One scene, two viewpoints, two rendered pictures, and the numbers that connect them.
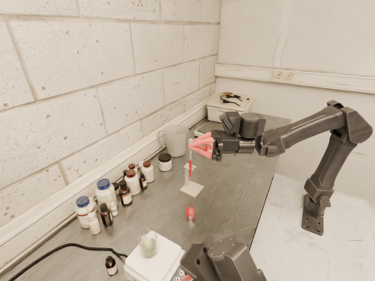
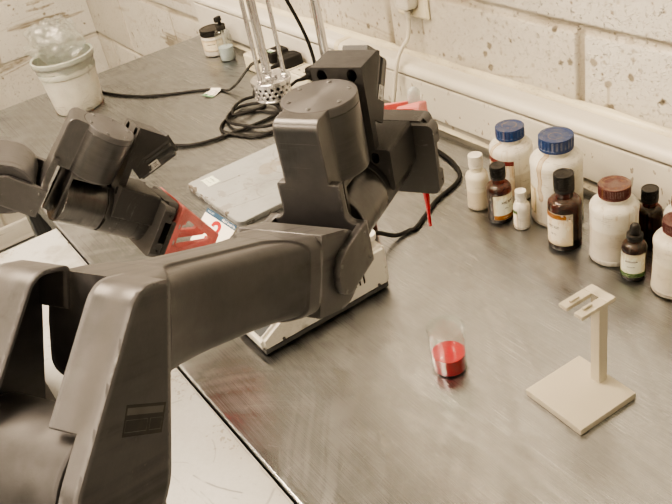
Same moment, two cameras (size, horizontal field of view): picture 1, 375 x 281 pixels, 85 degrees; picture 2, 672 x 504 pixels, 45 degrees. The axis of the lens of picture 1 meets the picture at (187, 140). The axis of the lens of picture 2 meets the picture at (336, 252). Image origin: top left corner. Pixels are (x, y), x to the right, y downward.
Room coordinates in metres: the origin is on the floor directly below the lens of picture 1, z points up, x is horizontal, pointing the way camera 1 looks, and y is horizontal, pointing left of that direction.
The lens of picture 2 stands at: (0.85, -0.66, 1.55)
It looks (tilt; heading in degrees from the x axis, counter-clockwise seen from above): 33 degrees down; 122
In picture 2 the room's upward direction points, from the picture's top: 12 degrees counter-clockwise
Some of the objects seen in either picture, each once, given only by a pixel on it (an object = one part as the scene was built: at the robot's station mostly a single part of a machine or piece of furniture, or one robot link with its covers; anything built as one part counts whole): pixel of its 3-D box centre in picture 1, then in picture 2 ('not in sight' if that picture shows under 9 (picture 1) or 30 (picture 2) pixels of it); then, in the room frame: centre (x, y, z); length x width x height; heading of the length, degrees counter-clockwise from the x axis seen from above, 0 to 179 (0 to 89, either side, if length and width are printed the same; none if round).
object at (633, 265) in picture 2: (142, 179); (634, 249); (0.73, 0.21, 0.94); 0.03 x 0.03 x 0.08
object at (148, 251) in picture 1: (149, 243); not in sight; (0.36, 0.11, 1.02); 0.06 x 0.05 x 0.08; 70
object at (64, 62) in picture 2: not in sight; (64, 62); (-0.54, 0.61, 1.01); 0.14 x 0.14 x 0.21
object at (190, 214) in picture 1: (190, 210); (447, 347); (0.56, -0.01, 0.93); 0.04 x 0.04 x 0.06
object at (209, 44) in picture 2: not in sight; (214, 40); (-0.36, 0.92, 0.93); 0.06 x 0.06 x 0.06
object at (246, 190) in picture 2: not in sight; (286, 169); (0.13, 0.39, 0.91); 0.30 x 0.20 x 0.01; 60
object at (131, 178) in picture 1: (131, 182); (613, 219); (0.70, 0.24, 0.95); 0.06 x 0.06 x 0.11
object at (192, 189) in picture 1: (192, 178); (579, 351); (0.71, -0.02, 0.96); 0.08 x 0.08 x 0.13; 57
